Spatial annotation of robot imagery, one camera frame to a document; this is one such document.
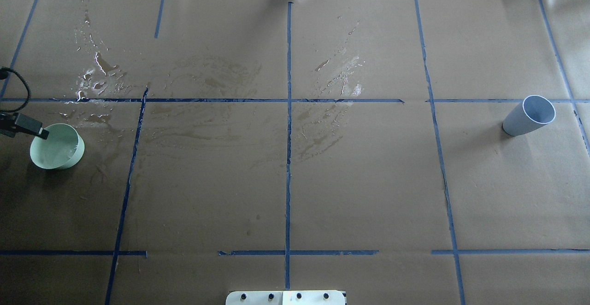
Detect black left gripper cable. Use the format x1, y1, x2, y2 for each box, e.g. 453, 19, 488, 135
0, 67, 31, 113

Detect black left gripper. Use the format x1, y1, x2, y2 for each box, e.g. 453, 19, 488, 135
0, 112, 50, 141

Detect light green bowl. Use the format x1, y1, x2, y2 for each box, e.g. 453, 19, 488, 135
29, 123, 86, 170

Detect light blue plastic cup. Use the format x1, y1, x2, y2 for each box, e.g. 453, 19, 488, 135
501, 95, 556, 136

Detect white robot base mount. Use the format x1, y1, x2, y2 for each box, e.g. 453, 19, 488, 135
225, 290, 347, 305

